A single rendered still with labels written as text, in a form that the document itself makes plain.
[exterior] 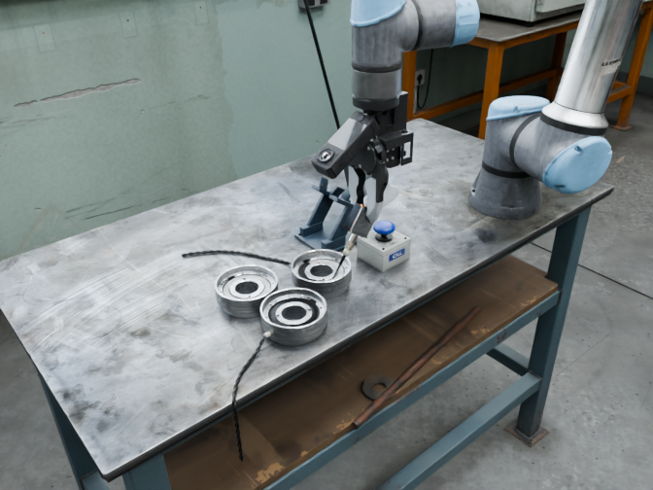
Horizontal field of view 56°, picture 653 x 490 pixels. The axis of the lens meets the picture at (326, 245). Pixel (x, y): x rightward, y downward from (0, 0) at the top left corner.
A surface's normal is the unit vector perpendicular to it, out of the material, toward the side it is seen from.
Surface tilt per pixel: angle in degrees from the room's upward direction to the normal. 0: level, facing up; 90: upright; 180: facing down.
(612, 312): 0
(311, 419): 0
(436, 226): 0
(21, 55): 90
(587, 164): 97
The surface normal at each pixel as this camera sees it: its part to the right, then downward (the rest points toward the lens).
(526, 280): -0.02, -0.85
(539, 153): -0.91, 0.06
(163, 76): 0.64, 0.40
